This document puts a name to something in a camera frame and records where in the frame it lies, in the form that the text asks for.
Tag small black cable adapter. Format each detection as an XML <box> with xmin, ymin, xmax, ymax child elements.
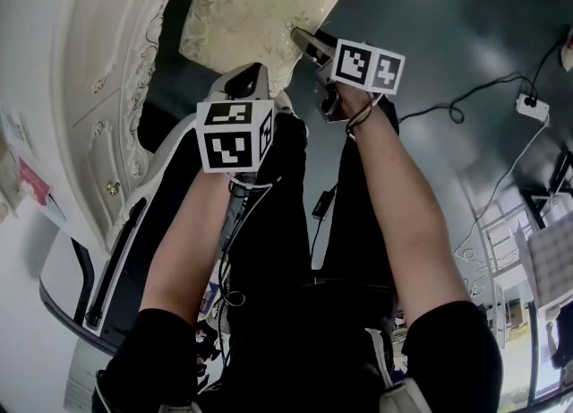
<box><xmin>312</xmin><ymin>190</ymin><xmax>336</xmax><ymax>220</ymax></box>

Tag quilted white pad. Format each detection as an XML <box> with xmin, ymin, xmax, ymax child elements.
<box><xmin>526</xmin><ymin>222</ymin><xmax>573</xmax><ymax>312</ymax></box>

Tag person's black trousers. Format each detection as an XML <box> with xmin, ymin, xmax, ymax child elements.
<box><xmin>221</xmin><ymin>97</ymin><xmax>402</xmax><ymax>296</ymax></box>

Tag large black mobile robot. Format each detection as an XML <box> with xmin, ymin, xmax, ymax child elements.
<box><xmin>38</xmin><ymin>113</ymin><xmax>201</xmax><ymax>354</ymax></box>

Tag person's right hand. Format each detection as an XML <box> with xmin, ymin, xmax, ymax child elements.
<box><xmin>338</xmin><ymin>85</ymin><xmax>380</xmax><ymax>131</ymax></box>

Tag right hand-held gripper cable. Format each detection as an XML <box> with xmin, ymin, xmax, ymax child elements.
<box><xmin>307</xmin><ymin>177</ymin><xmax>338</xmax><ymax>271</ymax></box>

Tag person's left shoe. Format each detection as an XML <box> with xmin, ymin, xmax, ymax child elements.
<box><xmin>271</xmin><ymin>90</ymin><xmax>299</xmax><ymax>124</ymax></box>

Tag cream ornate dressing table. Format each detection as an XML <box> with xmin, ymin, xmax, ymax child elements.
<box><xmin>0</xmin><ymin>0</ymin><xmax>216</xmax><ymax>256</ymax></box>

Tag hand-held gripper cable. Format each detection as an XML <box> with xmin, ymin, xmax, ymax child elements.
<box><xmin>307</xmin><ymin>177</ymin><xmax>338</xmax><ymax>271</ymax></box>
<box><xmin>217</xmin><ymin>171</ymin><xmax>283</xmax><ymax>358</ymax></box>

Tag red card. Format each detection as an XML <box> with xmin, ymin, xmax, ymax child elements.
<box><xmin>17</xmin><ymin>156</ymin><xmax>54</xmax><ymax>207</ymax></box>

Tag white power cable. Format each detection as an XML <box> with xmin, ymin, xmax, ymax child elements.
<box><xmin>454</xmin><ymin>114</ymin><xmax>552</xmax><ymax>278</ymax></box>

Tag black power cable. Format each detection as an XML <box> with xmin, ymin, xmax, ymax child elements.
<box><xmin>397</xmin><ymin>71</ymin><xmax>541</xmax><ymax>125</ymax></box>

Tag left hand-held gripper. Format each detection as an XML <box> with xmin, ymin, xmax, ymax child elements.
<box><xmin>195</xmin><ymin>63</ymin><xmax>276</xmax><ymax>175</ymax></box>

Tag person's black shirt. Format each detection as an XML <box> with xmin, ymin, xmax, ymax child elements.
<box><xmin>91</xmin><ymin>280</ymin><xmax>503</xmax><ymax>413</ymax></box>

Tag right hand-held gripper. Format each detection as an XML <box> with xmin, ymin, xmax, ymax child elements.
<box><xmin>290</xmin><ymin>28</ymin><xmax>406</xmax><ymax>124</ymax></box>

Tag person's left forearm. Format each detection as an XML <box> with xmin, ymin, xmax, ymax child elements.
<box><xmin>137</xmin><ymin>171</ymin><xmax>241</xmax><ymax>330</ymax></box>

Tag white power strip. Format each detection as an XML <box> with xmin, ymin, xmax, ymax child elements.
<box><xmin>514</xmin><ymin>91</ymin><xmax>552</xmax><ymax>120</ymax></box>

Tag black wrist band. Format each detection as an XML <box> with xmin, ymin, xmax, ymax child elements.
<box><xmin>345</xmin><ymin>92</ymin><xmax>380</xmax><ymax>140</ymax></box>

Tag black metal frame table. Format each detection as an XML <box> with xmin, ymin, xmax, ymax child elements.
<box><xmin>518</xmin><ymin>151</ymin><xmax>573</xmax><ymax>231</ymax></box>

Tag cream upholstered stool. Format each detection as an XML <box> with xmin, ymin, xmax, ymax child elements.
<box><xmin>177</xmin><ymin>0</ymin><xmax>370</xmax><ymax>92</ymax></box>

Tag person's right forearm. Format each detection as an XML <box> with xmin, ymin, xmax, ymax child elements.
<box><xmin>346</xmin><ymin>95</ymin><xmax>475</xmax><ymax>328</ymax></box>

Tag left hand-held gripper cable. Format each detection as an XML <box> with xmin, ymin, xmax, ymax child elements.
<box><xmin>217</xmin><ymin>171</ymin><xmax>283</xmax><ymax>358</ymax></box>

